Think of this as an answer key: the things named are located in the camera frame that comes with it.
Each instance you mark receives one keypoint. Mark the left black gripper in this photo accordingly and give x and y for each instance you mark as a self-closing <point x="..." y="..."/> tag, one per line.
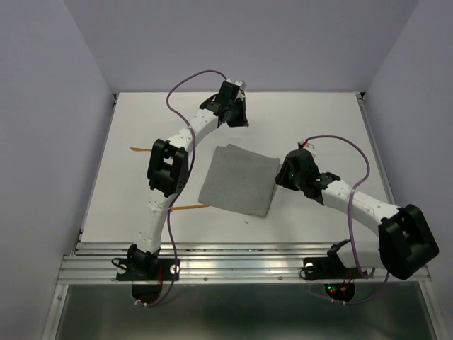
<point x="242" y="122"/>

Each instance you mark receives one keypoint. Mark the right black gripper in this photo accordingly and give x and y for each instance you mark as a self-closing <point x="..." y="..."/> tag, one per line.
<point x="282" y="176"/>

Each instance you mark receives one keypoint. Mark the grey cloth napkin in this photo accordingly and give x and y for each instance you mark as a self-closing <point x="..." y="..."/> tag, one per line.
<point x="240" y="181"/>

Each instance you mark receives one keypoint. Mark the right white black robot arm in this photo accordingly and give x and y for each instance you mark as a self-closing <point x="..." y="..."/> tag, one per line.
<point x="404" y="242"/>

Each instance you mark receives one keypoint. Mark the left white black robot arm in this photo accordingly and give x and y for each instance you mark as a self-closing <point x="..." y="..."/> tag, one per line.
<point x="168" y="170"/>

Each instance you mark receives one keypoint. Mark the orange plastic knife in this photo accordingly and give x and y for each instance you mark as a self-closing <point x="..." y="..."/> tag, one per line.
<point x="137" y="149"/>

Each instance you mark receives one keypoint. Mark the orange plastic fork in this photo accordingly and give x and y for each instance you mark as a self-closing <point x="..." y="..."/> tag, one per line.
<point x="188" y="207"/>

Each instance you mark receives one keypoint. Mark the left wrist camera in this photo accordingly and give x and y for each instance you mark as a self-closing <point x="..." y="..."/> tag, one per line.
<point x="241" y="85"/>

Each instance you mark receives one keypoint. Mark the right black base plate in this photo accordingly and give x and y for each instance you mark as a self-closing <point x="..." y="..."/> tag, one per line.
<point x="324" y="268"/>

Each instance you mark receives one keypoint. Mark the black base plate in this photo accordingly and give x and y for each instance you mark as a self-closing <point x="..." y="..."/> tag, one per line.
<point x="324" y="268"/>
<point x="162" y="270"/>

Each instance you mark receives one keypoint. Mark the aluminium rail frame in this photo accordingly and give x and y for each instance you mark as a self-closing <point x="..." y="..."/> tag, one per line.
<point x="239" y="275"/>

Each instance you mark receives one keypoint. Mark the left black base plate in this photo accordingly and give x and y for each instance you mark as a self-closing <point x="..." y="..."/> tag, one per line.
<point x="162" y="270"/>

